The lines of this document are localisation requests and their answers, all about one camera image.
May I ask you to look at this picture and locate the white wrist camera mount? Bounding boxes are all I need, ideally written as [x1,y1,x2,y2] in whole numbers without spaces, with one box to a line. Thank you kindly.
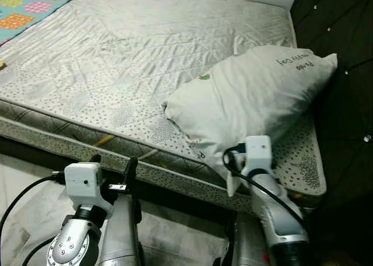
[63,162,114,214]
[226,135,273,197]

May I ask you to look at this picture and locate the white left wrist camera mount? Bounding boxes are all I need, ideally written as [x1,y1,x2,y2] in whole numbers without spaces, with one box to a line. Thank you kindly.
[63,162,114,214]

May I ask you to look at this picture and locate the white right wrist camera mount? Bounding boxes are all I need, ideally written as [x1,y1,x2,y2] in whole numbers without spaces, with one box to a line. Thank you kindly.
[226,135,273,197]

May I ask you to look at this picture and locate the teal colourful patterned mat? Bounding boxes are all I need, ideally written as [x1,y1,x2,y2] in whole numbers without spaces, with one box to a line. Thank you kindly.
[0,0,94,48]

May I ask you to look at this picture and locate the silver robot left leg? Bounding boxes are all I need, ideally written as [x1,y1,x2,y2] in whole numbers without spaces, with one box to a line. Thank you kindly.
[96,193,145,266]

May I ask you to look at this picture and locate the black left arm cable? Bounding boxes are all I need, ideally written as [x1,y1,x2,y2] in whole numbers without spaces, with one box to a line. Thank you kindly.
[0,171,66,266]

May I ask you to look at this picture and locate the white pillow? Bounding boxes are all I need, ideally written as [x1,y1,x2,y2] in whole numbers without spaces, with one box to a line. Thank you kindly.
[162,44,339,162]

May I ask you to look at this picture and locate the silver robot right leg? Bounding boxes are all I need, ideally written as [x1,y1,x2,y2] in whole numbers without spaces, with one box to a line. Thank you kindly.
[213,211,272,266]

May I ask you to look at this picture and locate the dark tufted headboard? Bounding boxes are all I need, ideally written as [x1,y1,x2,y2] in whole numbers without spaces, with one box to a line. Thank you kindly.
[290,0,373,255]

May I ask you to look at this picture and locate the silver robot leg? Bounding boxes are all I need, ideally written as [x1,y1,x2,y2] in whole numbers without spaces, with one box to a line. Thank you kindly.
[213,211,272,266]
[96,193,145,266]

